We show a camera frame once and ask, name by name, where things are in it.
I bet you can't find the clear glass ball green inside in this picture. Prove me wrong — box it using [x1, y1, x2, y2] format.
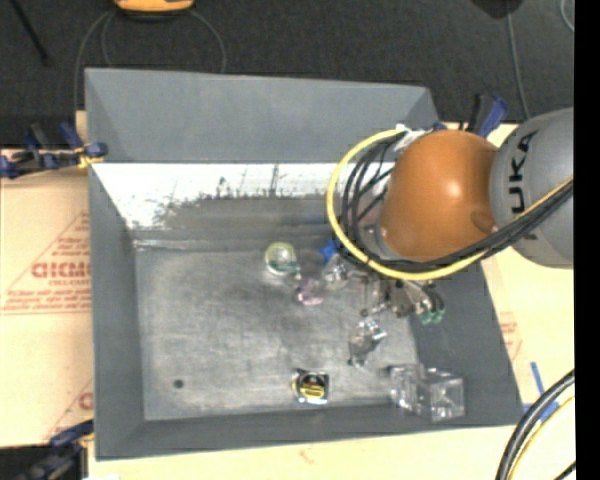
[263, 241, 302, 282]

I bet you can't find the clear glass bottle blue cap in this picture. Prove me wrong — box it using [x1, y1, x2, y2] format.
[319, 239, 355, 292]

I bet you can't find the clear glass figurine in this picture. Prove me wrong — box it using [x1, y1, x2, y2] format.
[346, 317, 389, 369]

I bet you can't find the brown cardboard board red print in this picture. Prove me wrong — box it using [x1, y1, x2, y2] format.
[0, 147, 97, 450]

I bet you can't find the grey metal bin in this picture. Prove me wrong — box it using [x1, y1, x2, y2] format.
[83, 67, 525, 459]

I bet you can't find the pink clear glass piece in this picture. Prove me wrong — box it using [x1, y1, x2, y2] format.
[293, 276, 327, 308]

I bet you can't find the clear glass cube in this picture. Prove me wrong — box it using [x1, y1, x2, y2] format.
[421, 366, 467, 423]
[388, 362, 427, 411]

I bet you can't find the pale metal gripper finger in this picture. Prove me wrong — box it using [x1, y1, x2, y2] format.
[360, 300, 394, 318]
[363, 280, 387, 310]

